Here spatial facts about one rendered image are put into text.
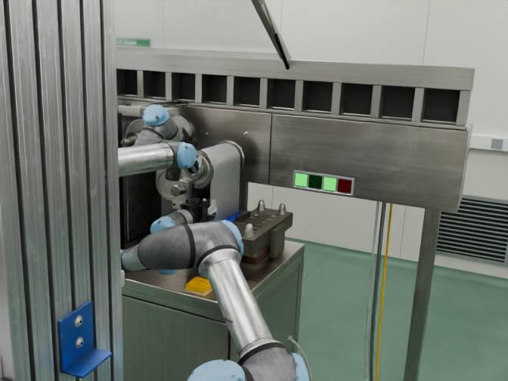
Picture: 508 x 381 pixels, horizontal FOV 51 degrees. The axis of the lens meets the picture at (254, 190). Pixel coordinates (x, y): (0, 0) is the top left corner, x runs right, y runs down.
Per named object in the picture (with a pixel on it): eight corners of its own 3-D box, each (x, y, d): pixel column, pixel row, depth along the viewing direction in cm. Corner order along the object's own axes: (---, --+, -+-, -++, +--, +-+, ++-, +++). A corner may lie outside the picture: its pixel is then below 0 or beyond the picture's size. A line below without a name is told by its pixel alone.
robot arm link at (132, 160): (57, 152, 117) (199, 136, 157) (27, 146, 123) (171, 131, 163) (58, 202, 120) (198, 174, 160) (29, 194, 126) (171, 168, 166)
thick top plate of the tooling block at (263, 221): (213, 248, 196) (213, 232, 195) (258, 219, 231) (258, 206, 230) (252, 255, 190) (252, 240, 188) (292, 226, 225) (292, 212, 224)
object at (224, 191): (209, 229, 200) (210, 181, 196) (237, 214, 221) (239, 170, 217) (210, 230, 200) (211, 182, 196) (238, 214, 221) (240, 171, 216)
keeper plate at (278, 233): (269, 257, 206) (271, 230, 203) (279, 249, 215) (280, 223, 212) (275, 258, 205) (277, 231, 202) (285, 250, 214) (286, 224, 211)
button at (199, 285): (185, 290, 177) (185, 283, 176) (196, 282, 183) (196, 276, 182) (203, 295, 174) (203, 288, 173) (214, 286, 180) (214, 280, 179)
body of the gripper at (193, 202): (212, 199, 190) (194, 206, 180) (211, 221, 192) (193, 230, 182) (193, 195, 193) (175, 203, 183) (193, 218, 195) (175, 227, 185)
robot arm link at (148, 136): (147, 160, 156) (164, 129, 160) (121, 155, 162) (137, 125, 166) (161, 174, 162) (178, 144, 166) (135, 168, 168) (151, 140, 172)
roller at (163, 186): (155, 196, 207) (155, 166, 204) (190, 184, 229) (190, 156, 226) (181, 201, 202) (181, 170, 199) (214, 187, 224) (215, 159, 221)
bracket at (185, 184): (171, 260, 201) (171, 182, 194) (180, 255, 207) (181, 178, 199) (182, 263, 199) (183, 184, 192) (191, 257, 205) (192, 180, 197)
